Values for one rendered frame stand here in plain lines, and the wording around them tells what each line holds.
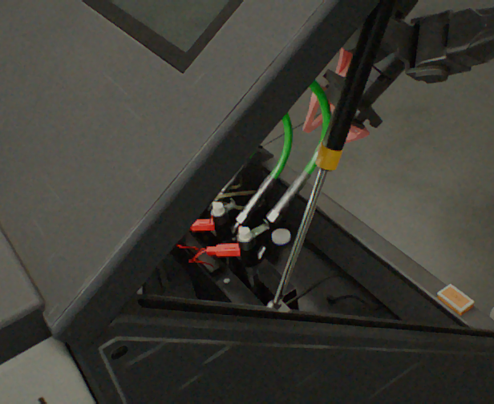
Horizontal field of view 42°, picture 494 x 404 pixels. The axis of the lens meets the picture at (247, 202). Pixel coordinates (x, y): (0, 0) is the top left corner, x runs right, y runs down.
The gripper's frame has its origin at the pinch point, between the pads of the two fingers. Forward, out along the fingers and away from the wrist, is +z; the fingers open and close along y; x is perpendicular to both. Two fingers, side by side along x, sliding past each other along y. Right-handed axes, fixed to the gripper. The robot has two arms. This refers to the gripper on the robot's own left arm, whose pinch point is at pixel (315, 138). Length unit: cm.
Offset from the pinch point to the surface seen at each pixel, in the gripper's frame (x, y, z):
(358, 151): 158, -105, 52
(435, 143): 179, -93, 28
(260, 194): 1.8, -2.2, 14.8
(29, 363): -54, 39, 4
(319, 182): -33.3, 30.7, -11.8
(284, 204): -0.7, 4.8, 10.3
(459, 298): 22.5, 25.8, 4.2
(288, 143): 2.1, -5.3, 5.5
